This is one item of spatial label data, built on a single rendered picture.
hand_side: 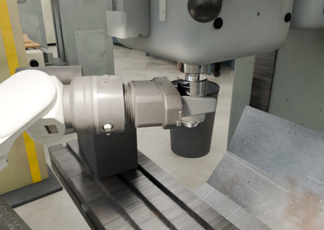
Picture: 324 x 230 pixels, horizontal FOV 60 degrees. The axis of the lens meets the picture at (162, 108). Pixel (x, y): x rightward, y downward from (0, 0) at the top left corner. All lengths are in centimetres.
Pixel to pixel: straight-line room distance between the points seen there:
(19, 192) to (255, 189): 191
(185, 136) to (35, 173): 125
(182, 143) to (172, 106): 216
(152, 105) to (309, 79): 45
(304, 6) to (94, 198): 59
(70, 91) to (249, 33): 24
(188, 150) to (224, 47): 227
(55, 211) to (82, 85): 182
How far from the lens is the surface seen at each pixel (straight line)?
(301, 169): 77
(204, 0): 25
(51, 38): 882
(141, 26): 35
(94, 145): 74
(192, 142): 252
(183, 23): 31
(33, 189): 240
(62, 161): 90
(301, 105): 77
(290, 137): 79
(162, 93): 40
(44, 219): 216
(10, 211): 164
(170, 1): 32
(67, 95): 41
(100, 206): 71
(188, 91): 42
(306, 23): 44
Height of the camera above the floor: 139
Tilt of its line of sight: 22 degrees down
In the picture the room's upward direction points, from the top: straight up
